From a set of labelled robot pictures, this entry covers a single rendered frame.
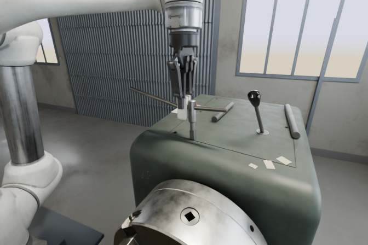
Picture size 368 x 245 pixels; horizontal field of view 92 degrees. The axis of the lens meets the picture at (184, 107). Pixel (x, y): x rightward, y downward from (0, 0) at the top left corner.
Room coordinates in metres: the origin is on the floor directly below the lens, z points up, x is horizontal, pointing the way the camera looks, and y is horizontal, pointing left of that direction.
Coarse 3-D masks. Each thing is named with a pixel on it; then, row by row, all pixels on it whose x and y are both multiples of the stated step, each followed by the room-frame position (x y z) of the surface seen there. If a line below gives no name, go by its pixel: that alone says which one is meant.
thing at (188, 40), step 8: (176, 32) 0.45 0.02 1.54; (184, 32) 0.45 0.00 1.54; (192, 32) 0.45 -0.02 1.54; (176, 40) 0.45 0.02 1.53; (184, 40) 0.44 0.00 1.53; (192, 40) 0.45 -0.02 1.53; (176, 48) 0.45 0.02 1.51; (184, 48) 0.46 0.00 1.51; (192, 48) 0.51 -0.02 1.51; (184, 56) 0.46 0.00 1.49; (184, 64) 0.46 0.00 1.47
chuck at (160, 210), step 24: (168, 192) 0.29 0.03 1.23; (144, 216) 0.24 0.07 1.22; (168, 216) 0.22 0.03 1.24; (216, 216) 0.23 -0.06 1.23; (120, 240) 0.25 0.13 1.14; (144, 240) 0.22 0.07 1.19; (168, 240) 0.19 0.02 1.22; (192, 240) 0.19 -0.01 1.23; (216, 240) 0.19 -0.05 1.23; (240, 240) 0.20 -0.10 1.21
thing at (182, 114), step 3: (186, 99) 0.46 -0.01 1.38; (186, 102) 0.46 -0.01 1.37; (186, 105) 0.46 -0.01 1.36; (177, 108) 0.48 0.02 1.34; (186, 108) 0.46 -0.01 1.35; (177, 111) 0.48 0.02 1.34; (180, 111) 0.47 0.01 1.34; (183, 111) 0.47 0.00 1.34; (186, 111) 0.46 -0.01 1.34; (177, 114) 0.48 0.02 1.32; (180, 114) 0.47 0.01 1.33; (183, 114) 0.47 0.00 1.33; (186, 114) 0.46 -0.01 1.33; (177, 117) 0.48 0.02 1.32; (180, 117) 0.47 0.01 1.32; (183, 117) 0.47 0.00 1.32; (186, 117) 0.46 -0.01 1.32
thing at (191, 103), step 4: (188, 100) 0.47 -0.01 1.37; (192, 100) 0.47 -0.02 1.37; (188, 104) 0.46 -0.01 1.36; (192, 104) 0.46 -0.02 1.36; (188, 108) 0.46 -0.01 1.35; (192, 108) 0.46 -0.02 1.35; (188, 112) 0.46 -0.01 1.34; (192, 112) 0.46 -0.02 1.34; (188, 116) 0.46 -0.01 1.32; (192, 116) 0.45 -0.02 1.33; (188, 120) 0.46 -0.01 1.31; (192, 120) 0.45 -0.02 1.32; (192, 124) 0.46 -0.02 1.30; (192, 128) 0.45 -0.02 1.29; (192, 132) 0.45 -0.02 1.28; (192, 136) 0.45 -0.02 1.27
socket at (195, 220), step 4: (188, 208) 0.24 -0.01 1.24; (184, 212) 0.23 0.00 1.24; (188, 212) 0.23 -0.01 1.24; (192, 212) 0.23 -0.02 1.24; (196, 212) 0.23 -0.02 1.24; (180, 216) 0.22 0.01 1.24; (184, 216) 0.22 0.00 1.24; (188, 216) 0.23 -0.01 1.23; (192, 216) 0.23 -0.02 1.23; (196, 216) 0.23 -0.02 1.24; (184, 220) 0.22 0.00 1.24; (188, 220) 0.23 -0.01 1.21; (192, 220) 0.22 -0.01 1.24; (196, 220) 0.22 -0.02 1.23; (188, 224) 0.21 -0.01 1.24; (192, 224) 0.21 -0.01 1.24
